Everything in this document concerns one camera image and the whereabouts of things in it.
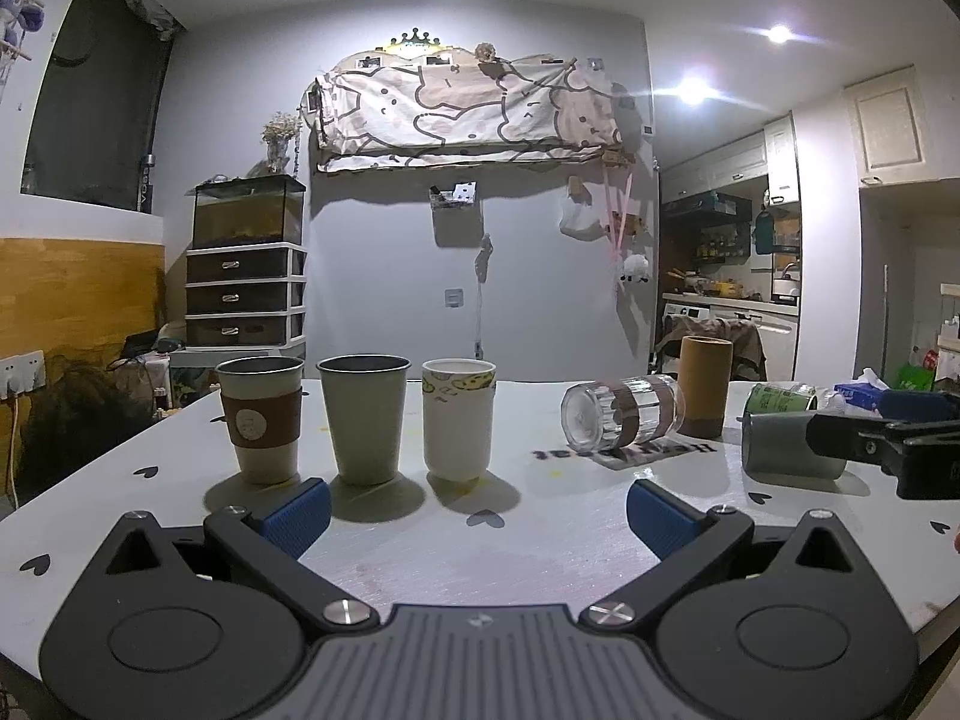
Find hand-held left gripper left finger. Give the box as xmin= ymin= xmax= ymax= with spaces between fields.
xmin=105 ymin=477 xmax=380 ymax=629

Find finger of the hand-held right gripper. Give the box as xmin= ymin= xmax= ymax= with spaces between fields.
xmin=877 ymin=390 xmax=960 ymax=425
xmin=808 ymin=411 xmax=960 ymax=500

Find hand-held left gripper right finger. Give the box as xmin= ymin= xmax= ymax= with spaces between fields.
xmin=579 ymin=478 xmax=856 ymax=629

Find grey ribbed cup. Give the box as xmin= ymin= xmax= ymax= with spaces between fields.
xmin=742 ymin=412 xmax=850 ymax=482

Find beige cup brown sleeve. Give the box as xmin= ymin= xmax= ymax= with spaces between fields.
xmin=215 ymin=357 xmax=305 ymax=485

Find clear glass cup brown sleeve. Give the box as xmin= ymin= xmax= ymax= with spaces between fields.
xmin=560 ymin=375 xmax=687 ymax=455

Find plain grey-green cup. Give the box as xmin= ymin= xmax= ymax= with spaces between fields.
xmin=316 ymin=354 xmax=414 ymax=487

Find tall brown cylinder cup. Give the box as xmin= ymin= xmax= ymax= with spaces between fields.
xmin=678 ymin=335 xmax=734 ymax=439

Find white printed paper cup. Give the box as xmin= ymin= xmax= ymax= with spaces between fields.
xmin=421 ymin=358 xmax=498 ymax=483

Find blue tissue box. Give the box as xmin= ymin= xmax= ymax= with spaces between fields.
xmin=833 ymin=382 xmax=893 ymax=412

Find printed coaster mat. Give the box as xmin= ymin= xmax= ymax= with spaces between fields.
xmin=531 ymin=435 xmax=722 ymax=472

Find green can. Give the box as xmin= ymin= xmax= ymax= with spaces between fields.
xmin=744 ymin=382 xmax=819 ymax=418

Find white washing machine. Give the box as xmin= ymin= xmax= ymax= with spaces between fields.
xmin=663 ymin=300 xmax=797 ymax=383

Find chair with draped cloth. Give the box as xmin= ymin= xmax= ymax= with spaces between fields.
xmin=655 ymin=314 xmax=767 ymax=383

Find white drawer unit dark drawers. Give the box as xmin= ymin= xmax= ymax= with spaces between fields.
xmin=184 ymin=243 xmax=309 ymax=350

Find dark fuzzy heap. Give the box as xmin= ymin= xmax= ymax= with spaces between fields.
xmin=15 ymin=349 xmax=158 ymax=507

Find white kitchen cabinet row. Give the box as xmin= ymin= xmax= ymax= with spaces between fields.
xmin=660 ymin=112 xmax=799 ymax=205

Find glass fish tank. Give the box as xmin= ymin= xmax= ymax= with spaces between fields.
xmin=193 ymin=175 xmax=308 ymax=249

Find pink ribbons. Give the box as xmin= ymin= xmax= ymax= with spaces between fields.
xmin=604 ymin=163 xmax=637 ymax=265

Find white plastic bag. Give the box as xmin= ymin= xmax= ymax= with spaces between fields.
xmin=559 ymin=193 xmax=602 ymax=235

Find dried flower bunch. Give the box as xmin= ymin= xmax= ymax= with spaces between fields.
xmin=259 ymin=112 xmax=302 ymax=173

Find printed cartoon cloth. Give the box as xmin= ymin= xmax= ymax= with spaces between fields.
xmin=298 ymin=51 xmax=625 ymax=174

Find dark window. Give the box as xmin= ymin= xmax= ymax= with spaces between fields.
xmin=21 ymin=0 xmax=185 ymax=215

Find gold crown ornament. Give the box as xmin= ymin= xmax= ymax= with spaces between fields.
xmin=388 ymin=28 xmax=445 ymax=55

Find white upper wall cabinet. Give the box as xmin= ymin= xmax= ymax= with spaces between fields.
xmin=843 ymin=64 xmax=960 ymax=186

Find white wall outlet strip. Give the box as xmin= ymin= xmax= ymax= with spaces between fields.
xmin=0 ymin=349 xmax=47 ymax=400

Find purple plush wall decoration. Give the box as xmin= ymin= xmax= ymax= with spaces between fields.
xmin=0 ymin=0 xmax=47 ymax=85

